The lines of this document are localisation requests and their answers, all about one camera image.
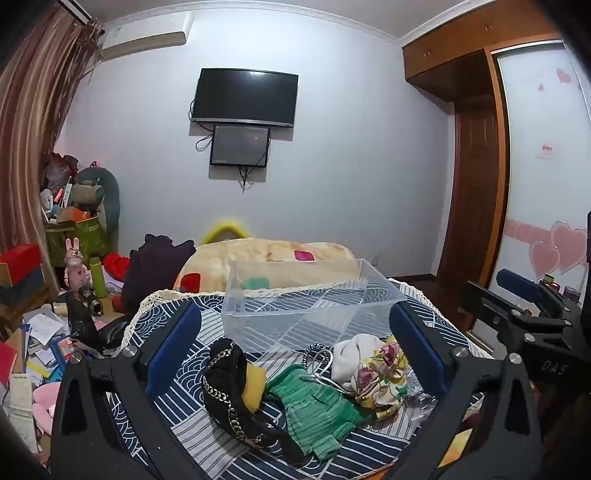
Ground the white air conditioner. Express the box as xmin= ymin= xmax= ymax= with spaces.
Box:
xmin=99 ymin=31 xmax=188 ymax=60

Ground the white wardrobe door with hearts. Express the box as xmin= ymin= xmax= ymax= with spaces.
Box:
xmin=489 ymin=44 xmax=591 ymax=296

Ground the silver foil wrapper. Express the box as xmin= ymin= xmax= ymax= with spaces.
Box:
xmin=402 ymin=369 xmax=437 ymax=418

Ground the black bag with gold chain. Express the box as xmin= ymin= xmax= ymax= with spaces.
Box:
xmin=202 ymin=338 xmax=308 ymax=466

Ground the pink plush item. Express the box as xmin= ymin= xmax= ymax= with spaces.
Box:
xmin=32 ymin=385 xmax=58 ymax=439

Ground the red plush toy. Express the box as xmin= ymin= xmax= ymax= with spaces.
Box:
xmin=102 ymin=253 xmax=132 ymax=281

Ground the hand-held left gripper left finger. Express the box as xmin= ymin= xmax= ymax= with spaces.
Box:
xmin=51 ymin=302 xmax=204 ymax=480

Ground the dark purple clothing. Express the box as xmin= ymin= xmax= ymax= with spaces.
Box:
xmin=121 ymin=234 xmax=197 ymax=312

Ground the pink rabbit figure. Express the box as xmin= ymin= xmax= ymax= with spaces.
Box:
xmin=64 ymin=237 xmax=90 ymax=289

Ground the wall-mounted television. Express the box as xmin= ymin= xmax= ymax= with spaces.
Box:
xmin=191 ymin=68 xmax=298 ymax=127

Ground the clear plastic storage bin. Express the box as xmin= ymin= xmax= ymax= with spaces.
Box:
xmin=222 ymin=258 xmax=407 ymax=352

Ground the green knit glove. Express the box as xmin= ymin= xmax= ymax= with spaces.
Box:
xmin=265 ymin=364 xmax=375 ymax=460

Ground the yellow plush blanket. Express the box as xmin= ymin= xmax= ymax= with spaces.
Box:
xmin=173 ymin=237 xmax=358 ymax=294

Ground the green bottle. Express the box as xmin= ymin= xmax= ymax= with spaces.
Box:
xmin=89 ymin=257 xmax=108 ymax=296

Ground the yellow sponge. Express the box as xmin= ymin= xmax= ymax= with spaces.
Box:
xmin=242 ymin=362 xmax=269 ymax=411

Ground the blue patterned tablecloth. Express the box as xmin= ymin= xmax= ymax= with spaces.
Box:
xmin=122 ymin=279 xmax=490 ymax=480

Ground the floral print cloth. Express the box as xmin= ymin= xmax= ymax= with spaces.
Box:
xmin=351 ymin=342 xmax=409 ymax=420

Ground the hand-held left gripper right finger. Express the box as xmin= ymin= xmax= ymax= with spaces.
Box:
xmin=388 ymin=300 xmax=543 ymax=480

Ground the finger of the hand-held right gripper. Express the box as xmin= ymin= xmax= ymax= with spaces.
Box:
xmin=463 ymin=280 xmax=568 ymax=330
xmin=498 ymin=269 xmax=578 ymax=315

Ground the wooden door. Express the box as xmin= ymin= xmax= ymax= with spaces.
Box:
xmin=436 ymin=99 xmax=502 ymax=289

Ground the red box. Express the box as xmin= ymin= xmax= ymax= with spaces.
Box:
xmin=0 ymin=244 xmax=42 ymax=287

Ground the striped brown curtain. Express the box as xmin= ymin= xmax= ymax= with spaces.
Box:
xmin=0 ymin=4 xmax=105 ymax=259

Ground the small wall-mounted monitor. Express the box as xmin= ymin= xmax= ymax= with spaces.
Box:
xmin=210 ymin=124 xmax=271 ymax=168

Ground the wooden overhead cabinet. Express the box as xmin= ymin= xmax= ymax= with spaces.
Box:
xmin=402 ymin=0 xmax=568 ymax=100

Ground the black camera lens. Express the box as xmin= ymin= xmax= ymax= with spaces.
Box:
xmin=78 ymin=286 xmax=105 ymax=317

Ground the pile of papers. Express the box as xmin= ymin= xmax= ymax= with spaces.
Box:
xmin=0 ymin=300 xmax=93 ymax=462

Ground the red plastic bag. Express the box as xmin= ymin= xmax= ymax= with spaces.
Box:
xmin=44 ymin=152 xmax=79 ymax=185

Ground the white cable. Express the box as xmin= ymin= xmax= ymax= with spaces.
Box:
xmin=311 ymin=350 xmax=354 ymax=398

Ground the white knit cloth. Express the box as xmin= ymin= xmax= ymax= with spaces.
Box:
xmin=331 ymin=333 xmax=386 ymax=386

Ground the grey-green plush toy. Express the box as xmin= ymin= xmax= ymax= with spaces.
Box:
xmin=74 ymin=166 xmax=121 ymax=236

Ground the black and white braided cord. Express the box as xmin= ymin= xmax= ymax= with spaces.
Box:
xmin=302 ymin=342 xmax=334 ymax=377

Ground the yellow-green plush item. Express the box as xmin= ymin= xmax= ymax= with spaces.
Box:
xmin=199 ymin=220 xmax=250 ymax=245

